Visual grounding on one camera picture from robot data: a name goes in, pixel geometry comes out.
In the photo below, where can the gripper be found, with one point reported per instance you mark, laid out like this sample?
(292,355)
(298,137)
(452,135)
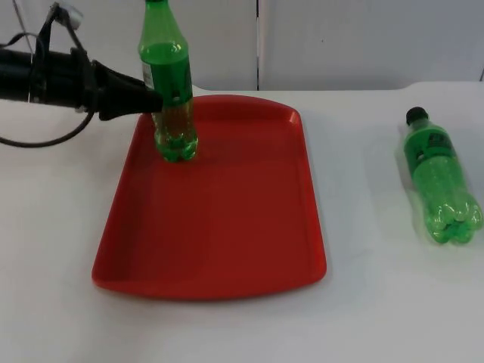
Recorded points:
(84,83)

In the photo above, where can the green plastic bottle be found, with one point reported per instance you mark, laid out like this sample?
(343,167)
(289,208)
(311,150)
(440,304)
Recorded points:
(438,177)
(166,64)

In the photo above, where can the red tray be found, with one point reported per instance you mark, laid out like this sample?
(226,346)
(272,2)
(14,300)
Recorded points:
(219,211)

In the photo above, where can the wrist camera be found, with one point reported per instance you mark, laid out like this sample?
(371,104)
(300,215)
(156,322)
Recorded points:
(67,12)

